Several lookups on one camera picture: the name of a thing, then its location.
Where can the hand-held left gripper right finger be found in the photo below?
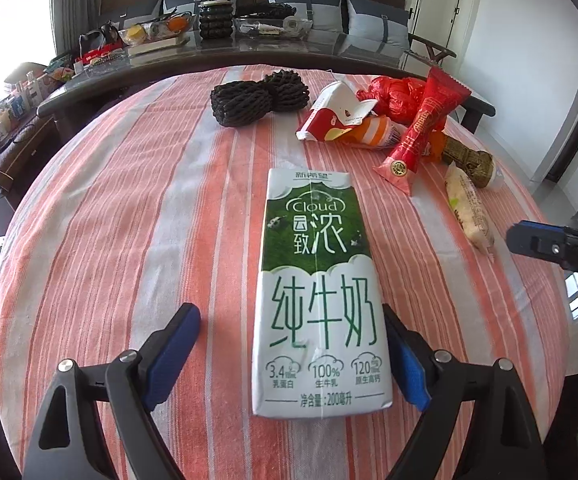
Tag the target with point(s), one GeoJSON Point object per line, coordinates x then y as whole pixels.
{"type": "Point", "coordinates": [414, 375]}

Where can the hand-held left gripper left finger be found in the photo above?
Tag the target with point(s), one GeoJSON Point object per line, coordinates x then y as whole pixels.
{"type": "Point", "coordinates": [174, 355]}

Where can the orange and white snack wrapper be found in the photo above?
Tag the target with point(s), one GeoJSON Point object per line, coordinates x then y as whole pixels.
{"type": "Point", "coordinates": [376, 132]}

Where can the brown gold snack wrapper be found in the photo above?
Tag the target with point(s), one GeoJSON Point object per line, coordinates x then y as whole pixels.
{"type": "Point", "coordinates": [469, 160]}

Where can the green and white milk carton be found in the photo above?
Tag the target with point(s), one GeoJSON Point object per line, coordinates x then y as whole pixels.
{"type": "Point", "coordinates": [314, 285]}

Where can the thick book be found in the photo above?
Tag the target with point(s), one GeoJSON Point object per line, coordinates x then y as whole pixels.
{"type": "Point", "coordinates": [156, 45]}

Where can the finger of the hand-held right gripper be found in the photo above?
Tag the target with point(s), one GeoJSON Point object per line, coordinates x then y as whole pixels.
{"type": "Point", "coordinates": [534, 242]}

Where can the red plastic bag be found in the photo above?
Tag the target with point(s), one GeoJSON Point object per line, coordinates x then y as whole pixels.
{"type": "Point", "coordinates": [394, 97]}

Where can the long red snack packet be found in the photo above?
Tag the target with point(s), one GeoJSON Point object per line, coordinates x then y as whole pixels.
{"type": "Point", "coordinates": [421, 132]}

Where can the orange striped tablecloth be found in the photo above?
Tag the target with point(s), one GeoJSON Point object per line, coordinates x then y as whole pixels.
{"type": "Point", "coordinates": [169, 240]}

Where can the glass bowl with fruit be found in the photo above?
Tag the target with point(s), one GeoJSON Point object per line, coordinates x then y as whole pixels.
{"type": "Point", "coordinates": [156, 27]}

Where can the grey blue cushion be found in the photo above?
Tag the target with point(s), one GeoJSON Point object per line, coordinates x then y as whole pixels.
{"type": "Point", "coordinates": [181, 0]}
{"type": "Point", "coordinates": [376, 25]}
{"type": "Point", "coordinates": [304, 5]}

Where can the black ribbed vase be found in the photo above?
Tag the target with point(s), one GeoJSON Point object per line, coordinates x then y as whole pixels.
{"type": "Point", "coordinates": [215, 20]}

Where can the pale yellow snack packet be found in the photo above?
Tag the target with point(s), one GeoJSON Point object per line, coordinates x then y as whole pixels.
{"type": "Point", "coordinates": [469, 210]}

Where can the dark glass-top table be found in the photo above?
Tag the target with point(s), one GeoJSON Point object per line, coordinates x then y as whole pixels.
{"type": "Point", "coordinates": [269, 52]}

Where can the white and red paper box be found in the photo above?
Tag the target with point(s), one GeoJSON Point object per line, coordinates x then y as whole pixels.
{"type": "Point", "coordinates": [336, 112]}

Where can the clear glass tray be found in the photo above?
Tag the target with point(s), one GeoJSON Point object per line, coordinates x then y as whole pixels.
{"type": "Point", "coordinates": [269, 27]}

